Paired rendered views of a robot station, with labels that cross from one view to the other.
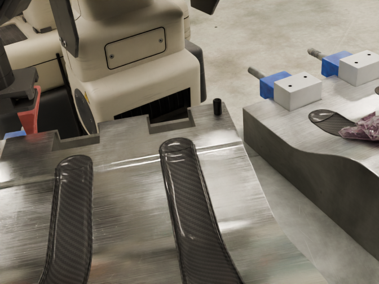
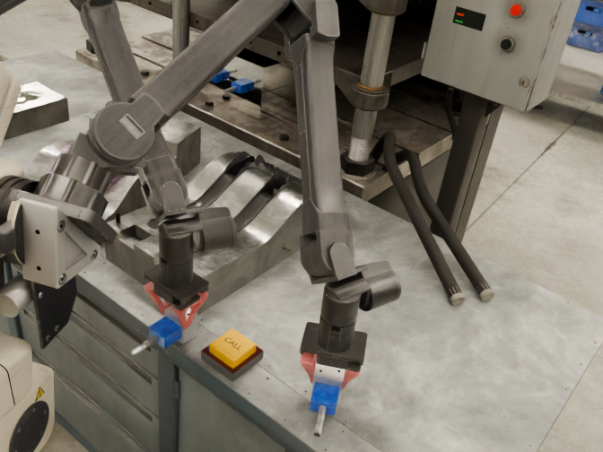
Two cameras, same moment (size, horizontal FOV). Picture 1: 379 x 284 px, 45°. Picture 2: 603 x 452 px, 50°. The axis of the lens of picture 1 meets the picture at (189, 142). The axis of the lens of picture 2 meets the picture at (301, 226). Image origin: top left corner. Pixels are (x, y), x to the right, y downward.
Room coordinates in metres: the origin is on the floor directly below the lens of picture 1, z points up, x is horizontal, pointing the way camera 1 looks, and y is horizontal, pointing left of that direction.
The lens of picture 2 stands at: (1.05, 0.93, 1.65)
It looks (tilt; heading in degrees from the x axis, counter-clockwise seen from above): 34 degrees down; 219
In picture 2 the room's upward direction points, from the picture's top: 8 degrees clockwise
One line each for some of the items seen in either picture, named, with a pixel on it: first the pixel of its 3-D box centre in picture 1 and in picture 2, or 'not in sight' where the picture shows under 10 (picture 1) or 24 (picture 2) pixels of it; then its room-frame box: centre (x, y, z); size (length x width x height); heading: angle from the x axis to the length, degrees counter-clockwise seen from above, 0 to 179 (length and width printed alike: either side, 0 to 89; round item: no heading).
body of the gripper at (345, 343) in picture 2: not in sight; (336, 332); (0.41, 0.51, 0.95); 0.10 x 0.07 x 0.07; 123
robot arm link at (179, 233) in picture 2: not in sight; (179, 239); (0.50, 0.23, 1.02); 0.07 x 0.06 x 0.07; 159
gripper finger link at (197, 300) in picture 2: not in sight; (181, 304); (0.51, 0.24, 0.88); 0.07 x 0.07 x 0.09; 5
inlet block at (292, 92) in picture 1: (276, 85); not in sight; (0.57, -0.13, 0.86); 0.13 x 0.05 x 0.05; 22
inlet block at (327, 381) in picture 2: not in sight; (323, 403); (0.44, 0.53, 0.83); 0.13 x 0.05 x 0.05; 33
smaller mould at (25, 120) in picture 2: not in sight; (21, 109); (0.31, -0.74, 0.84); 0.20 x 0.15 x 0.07; 5
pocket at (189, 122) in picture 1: (172, 133); (135, 241); (0.45, 0.02, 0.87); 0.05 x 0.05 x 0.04; 5
